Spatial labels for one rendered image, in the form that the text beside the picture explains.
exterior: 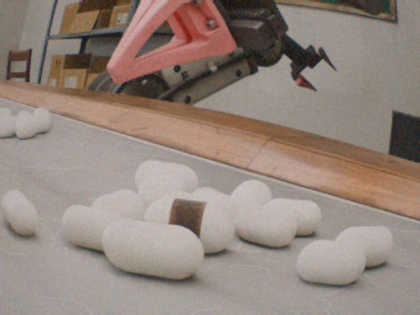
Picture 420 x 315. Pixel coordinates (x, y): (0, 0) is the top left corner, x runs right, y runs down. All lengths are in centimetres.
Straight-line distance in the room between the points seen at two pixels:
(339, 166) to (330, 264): 20
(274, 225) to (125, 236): 8
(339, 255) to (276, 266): 4
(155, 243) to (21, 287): 6
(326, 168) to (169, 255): 23
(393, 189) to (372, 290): 17
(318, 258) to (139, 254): 7
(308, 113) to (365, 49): 51
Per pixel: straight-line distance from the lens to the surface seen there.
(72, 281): 20
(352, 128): 256
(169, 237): 21
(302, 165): 43
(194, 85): 100
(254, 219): 27
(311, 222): 28
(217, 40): 36
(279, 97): 280
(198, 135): 51
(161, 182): 30
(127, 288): 20
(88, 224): 23
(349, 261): 21
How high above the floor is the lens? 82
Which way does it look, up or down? 9 degrees down
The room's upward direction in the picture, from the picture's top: 6 degrees clockwise
